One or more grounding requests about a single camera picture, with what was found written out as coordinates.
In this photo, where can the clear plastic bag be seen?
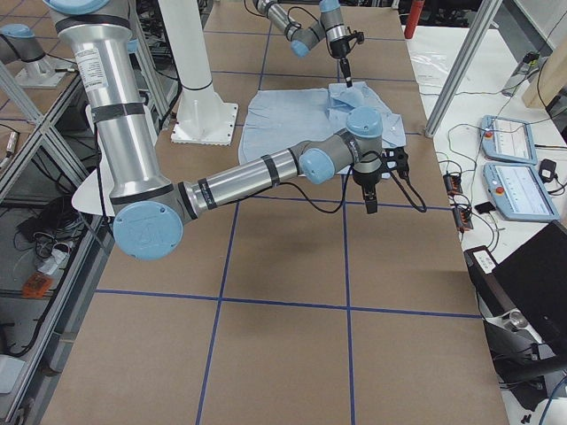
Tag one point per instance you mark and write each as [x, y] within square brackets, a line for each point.
[431, 70]

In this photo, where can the black laptop computer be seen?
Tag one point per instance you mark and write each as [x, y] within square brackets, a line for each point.
[532, 279]

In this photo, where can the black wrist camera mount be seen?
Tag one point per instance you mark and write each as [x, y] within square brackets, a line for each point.
[355, 37]
[395, 160]

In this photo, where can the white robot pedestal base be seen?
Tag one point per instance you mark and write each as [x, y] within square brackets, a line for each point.
[202, 116]

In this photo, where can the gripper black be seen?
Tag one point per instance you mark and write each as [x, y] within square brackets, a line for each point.
[366, 180]
[339, 50]

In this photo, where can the white chair seat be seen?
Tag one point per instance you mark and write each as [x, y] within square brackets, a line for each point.
[86, 198]

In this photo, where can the aluminium frame post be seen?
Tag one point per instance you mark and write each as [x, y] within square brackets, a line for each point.
[470, 45]

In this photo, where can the black smartphone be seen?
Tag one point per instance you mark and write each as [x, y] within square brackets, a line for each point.
[486, 207]

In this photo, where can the teach pendant tablet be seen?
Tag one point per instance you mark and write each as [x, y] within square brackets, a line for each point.
[518, 193]
[508, 140]

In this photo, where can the lower teach pendant tablet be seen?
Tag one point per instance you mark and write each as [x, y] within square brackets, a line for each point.
[518, 193]

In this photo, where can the orange device under table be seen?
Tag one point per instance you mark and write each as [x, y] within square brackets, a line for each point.
[36, 286]

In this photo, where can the light blue button-up shirt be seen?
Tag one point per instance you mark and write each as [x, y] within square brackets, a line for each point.
[278, 119]

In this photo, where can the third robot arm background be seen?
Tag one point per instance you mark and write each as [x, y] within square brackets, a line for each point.
[18, 43]

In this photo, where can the upper teach pendant tablet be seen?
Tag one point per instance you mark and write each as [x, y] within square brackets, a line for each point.
[508, 140]

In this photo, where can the red cylinder bottle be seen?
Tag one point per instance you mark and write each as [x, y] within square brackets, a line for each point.
[413, 18]

